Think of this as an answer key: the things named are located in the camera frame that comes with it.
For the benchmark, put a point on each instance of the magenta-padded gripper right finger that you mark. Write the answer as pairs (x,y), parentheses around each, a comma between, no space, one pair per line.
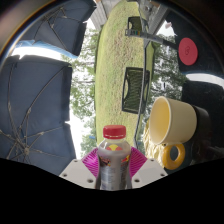
(148,171)

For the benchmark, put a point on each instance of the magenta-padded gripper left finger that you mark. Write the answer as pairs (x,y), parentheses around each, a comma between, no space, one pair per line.
(78,173)

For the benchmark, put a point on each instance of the clear bottle with red cap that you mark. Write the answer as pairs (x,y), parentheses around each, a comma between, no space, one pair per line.
(113,163)

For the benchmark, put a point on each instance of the row of green trees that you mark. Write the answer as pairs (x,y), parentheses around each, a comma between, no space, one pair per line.
(80,96)

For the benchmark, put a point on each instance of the large navy patio umbrella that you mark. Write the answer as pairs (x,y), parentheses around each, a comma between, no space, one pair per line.
(33,110)

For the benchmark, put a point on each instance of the flat round red coaster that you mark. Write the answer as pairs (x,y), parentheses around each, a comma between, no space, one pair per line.
(188,51)

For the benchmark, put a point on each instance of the navy umbrella with blue edge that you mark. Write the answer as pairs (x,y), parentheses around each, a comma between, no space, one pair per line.
(66,26)

